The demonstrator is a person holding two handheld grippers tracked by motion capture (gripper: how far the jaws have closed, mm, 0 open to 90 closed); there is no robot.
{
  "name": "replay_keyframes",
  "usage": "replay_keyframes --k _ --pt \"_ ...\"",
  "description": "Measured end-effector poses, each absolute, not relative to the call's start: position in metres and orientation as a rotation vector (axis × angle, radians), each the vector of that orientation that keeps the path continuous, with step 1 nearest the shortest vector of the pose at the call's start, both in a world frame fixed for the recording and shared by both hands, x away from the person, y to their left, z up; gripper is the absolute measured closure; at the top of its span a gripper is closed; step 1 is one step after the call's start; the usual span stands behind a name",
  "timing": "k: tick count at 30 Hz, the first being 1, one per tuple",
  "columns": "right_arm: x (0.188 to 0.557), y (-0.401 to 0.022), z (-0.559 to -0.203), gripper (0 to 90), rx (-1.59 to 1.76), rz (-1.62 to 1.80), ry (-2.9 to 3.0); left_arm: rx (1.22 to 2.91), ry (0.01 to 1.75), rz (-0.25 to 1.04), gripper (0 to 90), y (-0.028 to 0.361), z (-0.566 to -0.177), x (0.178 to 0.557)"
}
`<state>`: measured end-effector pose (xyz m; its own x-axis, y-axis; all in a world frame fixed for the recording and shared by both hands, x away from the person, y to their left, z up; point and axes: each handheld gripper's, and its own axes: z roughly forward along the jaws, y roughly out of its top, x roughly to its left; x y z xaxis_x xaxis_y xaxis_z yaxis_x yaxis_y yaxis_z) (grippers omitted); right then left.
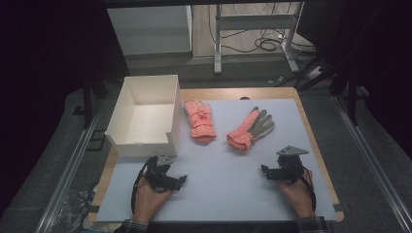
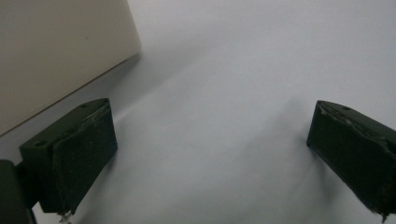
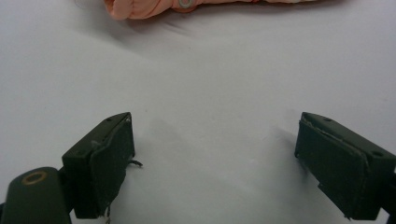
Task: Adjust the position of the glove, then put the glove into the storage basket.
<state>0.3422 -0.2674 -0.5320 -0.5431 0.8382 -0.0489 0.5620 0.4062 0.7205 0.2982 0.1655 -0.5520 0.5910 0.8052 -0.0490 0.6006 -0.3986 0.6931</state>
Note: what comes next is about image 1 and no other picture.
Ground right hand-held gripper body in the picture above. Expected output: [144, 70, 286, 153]
[268, 145, 310, 185]

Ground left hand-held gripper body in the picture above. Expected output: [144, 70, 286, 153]
[144, 153, 181, 194]

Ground pink glove with grey palm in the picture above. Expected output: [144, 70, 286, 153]
[225, 106, 276, 153]

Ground white box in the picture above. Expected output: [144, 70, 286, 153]
[104, 75, 183, 159]

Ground pink glove with red label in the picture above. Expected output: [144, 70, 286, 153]
[183, 99, 218, 144]

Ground person's right hand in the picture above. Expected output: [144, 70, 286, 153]
[276, 168, 317, 219]

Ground person's left hand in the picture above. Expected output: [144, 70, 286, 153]
[133, 179, 173, 225]

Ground light blue table mat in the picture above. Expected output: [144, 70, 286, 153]
[95, 98, 338, 224]

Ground black metal stand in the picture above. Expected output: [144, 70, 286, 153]
[329, 72, 361, 126]
[72, 76, 109, 130]

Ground clear plastic bag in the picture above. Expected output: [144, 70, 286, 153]
[55, 187, 99, 233]

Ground white power strip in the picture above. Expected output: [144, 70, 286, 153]
[305, 65, 326, 81]

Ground dark curtain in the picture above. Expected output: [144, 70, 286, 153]
[295, 0, 412, 160]

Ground white cabinet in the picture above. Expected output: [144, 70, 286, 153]
[107, 5, 193, 56]

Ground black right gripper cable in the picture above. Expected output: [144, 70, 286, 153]
[299, 165, 318, 214]

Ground aluminium rail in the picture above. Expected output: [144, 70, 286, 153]
[332, 94, 412, 233]
[33, 98, 109, 233]

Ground black floor cables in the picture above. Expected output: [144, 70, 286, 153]
[207, 3, 318, 57]

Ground grey metal desk frame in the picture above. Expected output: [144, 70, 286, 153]
[213, 1, 306, 76]

